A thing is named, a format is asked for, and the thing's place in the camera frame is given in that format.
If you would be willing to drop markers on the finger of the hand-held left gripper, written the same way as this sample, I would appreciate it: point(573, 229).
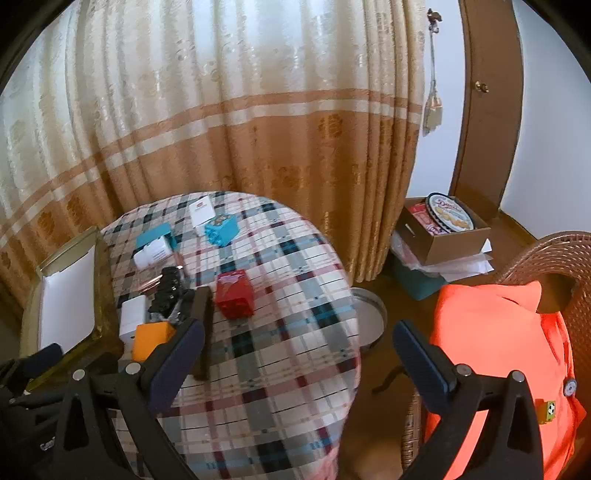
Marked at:
point(44, 357)

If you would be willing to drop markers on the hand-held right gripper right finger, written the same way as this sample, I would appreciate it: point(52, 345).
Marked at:
point(420, 360)

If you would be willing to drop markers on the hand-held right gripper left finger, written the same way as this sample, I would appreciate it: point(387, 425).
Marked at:
point(178, 355)

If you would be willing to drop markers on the orange box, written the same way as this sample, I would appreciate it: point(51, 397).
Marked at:
point(150, 339)

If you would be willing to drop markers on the white cloth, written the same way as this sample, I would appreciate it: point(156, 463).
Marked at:
point(133, 318)

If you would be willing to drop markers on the black hair brush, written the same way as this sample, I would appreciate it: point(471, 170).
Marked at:
point(168, 290)

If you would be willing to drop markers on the gold tin box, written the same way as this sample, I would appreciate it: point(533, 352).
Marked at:
point(69, 295)

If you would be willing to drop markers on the white plastic bottle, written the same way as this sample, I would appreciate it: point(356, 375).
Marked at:
point(152, 254)

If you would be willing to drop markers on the blue toy block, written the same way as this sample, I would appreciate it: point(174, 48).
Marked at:
point(221, 229)

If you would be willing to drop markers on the white box with red label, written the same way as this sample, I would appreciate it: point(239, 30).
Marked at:
point(202, 211)

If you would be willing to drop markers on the round metal tin lid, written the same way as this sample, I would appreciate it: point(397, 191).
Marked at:
point(369, 318)

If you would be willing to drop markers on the orange shirt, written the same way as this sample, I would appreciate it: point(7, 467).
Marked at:
point(489, 332)

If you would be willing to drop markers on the dark teal box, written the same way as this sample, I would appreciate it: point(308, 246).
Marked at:
point(415, 284)

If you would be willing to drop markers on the plaid tablecloth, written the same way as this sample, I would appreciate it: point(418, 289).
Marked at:
point(286, 332)

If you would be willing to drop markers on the brown cardboard box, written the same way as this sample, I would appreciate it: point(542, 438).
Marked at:
point(452, 249)

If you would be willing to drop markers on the football patch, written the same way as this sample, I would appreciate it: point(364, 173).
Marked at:
point(549, 410)

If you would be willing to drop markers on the red snack packet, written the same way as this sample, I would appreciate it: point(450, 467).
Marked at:
point(422, 217)

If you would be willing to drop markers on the round cookie tin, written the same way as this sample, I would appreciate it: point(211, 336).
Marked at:
point(450, 212)

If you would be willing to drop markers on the round shirt badge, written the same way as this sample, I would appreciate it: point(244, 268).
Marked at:
point(571, 386)

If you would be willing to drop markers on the wicker chair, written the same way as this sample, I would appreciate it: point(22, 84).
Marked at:
point(568, 258)

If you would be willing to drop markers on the curtain tieback tassel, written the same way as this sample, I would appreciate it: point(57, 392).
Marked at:
point(432, 110)

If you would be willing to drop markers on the beige and orange curtain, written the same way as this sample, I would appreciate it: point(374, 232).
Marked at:
point(231, 92)

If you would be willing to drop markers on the brass door knob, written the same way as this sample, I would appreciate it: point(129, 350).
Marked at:
point(482, 87)

